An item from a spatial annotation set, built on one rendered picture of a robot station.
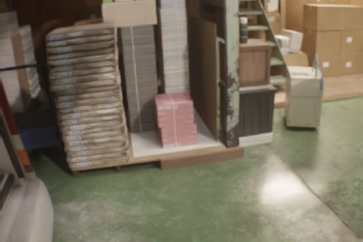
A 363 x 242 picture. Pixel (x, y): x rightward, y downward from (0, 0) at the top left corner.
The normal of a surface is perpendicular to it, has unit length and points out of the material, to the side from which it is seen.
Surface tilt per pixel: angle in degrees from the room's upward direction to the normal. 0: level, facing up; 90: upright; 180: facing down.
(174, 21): 90
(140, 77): 90
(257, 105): 90
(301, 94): 90
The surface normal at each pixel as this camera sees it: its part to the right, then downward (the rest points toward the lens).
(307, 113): -0.22, 0.36
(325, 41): 0.22, 0.35
